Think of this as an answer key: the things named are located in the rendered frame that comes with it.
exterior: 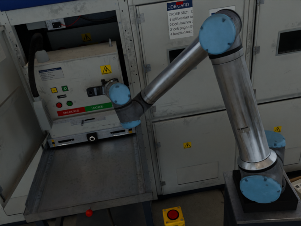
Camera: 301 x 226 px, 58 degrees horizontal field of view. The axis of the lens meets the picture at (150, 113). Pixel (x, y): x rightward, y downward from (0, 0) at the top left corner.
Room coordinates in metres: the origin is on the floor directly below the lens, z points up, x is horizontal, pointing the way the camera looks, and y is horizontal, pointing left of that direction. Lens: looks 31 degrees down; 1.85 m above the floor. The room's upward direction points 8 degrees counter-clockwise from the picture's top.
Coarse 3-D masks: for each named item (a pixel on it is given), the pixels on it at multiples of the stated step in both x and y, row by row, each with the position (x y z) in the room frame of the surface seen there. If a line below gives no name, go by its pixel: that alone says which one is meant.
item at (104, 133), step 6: (120, 126) 1.40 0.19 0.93; (90, 132) 1.39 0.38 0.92; (96, 132) 1.39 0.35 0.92; (102, 132) 1.39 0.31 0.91; (108, 132) 1.39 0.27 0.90; (114, 132) 1.40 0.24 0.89; (120, 132) 1.40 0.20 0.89; (132, 132) 1.40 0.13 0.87; (48, 138) 1.39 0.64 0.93; (54, 138) 1.38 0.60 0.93; (60, 138) 1.38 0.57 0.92; (66, 138) 1.38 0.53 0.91; (72, 138) 1.38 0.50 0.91; (78, 138) 1.38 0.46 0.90; (84, 138) 1.38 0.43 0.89; (102, 138) 1.39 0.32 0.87
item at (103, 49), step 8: (72, 48) 1.60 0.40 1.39; (80, 48) 1.58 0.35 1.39; (88, 48) 1.55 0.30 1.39; (96, 48) 1.53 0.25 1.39; (104, 48) 1.51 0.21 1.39; (112, 48) 1.49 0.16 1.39; (48, 56) 1.51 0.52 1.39; (56, 56) 1.49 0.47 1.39; (64, 56) 1.47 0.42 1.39; (72, 56) 1.45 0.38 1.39; (80, 56) 1.43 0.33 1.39; (88, 56) 1.40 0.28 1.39; (40, 64) 1.39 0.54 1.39; (120, 72) 1.44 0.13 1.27
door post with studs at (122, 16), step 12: (120, 0) 1.60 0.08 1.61; (120, 12) 1.60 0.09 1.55; (120, 24) 1.60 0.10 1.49; (120, 36) 1.60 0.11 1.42; (132, 48) 1.60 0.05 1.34; (132, 60) 1.60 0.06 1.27; (132, 72) 1.60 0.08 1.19; (132, 84) 1.60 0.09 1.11; (132, 96) 1.60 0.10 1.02; (144, 120) 1.60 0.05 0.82; (144, 132) 1.60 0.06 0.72; (144, 144) 1.60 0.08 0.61
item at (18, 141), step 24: (0, 48) 1.45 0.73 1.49; (0, 72) 1.41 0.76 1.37; (0, 96) 1.33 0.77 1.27; (24, 96) 1.53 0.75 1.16; (0, 120) 1.25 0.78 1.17; (24, 120) 1.43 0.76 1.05; (0, 144) 1.17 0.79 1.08; (24, 144) 1.34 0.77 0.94; (0, 168) 1.09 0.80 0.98; (24, 168) 1.24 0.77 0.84; (0, 192) 0.99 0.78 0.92
